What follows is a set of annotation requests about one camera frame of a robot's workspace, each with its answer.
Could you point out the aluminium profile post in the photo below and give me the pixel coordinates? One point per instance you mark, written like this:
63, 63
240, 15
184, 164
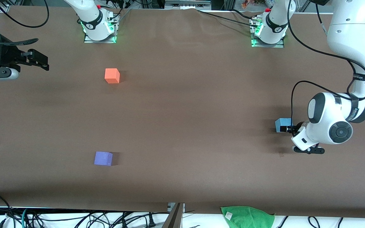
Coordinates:
173, 218

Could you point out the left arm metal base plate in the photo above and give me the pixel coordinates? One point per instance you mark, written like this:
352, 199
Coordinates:
266, 45

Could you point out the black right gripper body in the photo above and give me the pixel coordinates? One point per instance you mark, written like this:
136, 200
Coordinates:
9, 57

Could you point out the purple foam block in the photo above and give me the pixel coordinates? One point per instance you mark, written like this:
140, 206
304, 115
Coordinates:
102, 158

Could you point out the grey metal device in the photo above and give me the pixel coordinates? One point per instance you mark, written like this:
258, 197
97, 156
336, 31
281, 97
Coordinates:
187, 3

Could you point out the light blue foam block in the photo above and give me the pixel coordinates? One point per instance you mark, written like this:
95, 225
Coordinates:
283, 122

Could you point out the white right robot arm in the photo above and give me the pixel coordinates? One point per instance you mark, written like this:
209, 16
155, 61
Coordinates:
90, 19

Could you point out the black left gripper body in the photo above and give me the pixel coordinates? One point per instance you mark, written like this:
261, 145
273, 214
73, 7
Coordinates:
297, 127

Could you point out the green cloth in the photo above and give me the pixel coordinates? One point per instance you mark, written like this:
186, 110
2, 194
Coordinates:
247, 218

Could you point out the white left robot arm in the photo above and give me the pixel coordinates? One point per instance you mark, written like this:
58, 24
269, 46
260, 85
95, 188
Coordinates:
350, 31

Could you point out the black power plug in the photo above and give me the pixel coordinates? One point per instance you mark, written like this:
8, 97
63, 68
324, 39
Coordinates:
152, 221

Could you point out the orange foam block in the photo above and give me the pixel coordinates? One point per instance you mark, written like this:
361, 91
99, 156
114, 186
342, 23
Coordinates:
111, 76

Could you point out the colourful small object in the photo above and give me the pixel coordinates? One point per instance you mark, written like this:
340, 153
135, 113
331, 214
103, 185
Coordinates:
249, 3

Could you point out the aluminium frame bracket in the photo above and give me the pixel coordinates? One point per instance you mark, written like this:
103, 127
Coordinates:
3, 8

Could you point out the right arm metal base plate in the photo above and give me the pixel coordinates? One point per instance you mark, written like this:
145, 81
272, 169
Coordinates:
89, 40

